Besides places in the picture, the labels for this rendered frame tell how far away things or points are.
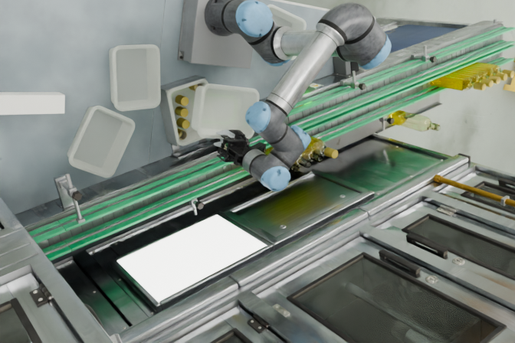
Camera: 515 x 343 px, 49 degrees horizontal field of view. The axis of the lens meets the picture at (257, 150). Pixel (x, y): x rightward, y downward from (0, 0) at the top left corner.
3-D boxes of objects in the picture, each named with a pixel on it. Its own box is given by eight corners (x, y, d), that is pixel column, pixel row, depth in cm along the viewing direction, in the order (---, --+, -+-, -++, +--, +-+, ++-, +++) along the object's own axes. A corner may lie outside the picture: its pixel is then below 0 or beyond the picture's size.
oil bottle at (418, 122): (389, 123, 271) (434, 135, 251) (388, 112, 268) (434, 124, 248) (397, 119, 274) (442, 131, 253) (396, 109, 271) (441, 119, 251)
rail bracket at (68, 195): (57, 207, 194) (79, 230, 176) (43, 162, 187) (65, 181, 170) (70, 201, 196) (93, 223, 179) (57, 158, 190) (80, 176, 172)
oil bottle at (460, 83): (429, 85, 282) (480, 94, 260) (429, 74, 280) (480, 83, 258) (437, 82, 285) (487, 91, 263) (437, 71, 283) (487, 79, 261)
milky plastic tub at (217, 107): (190, 80, 184) (204, 83, 177) (246, 86, 197) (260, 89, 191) (183, 132, 187) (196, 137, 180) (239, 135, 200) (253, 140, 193)
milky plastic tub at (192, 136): (167, 142, 217) (178, 148, 210) (155, 86, 208) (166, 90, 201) (206, 129, 225) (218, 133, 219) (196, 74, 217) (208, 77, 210)
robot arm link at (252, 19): (236, -9, 195) (259, -8, 185) (259, 17, 204) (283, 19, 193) (216, 18, 193) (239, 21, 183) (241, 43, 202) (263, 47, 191)
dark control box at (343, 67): (333, 73, 259) (346, 75, 253) (332, 56, 256) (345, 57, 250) (346, 68, 263) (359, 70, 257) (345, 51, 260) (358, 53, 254)
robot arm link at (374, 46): (254, 16, 203) (379, 8, 163) (278, 43, 212) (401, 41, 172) (239, 43, 200) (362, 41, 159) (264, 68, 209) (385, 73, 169)
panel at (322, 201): (112, 267, 190) (157, 314, 163) (109, 259, 189) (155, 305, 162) (313, 174, 235) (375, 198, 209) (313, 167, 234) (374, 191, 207)
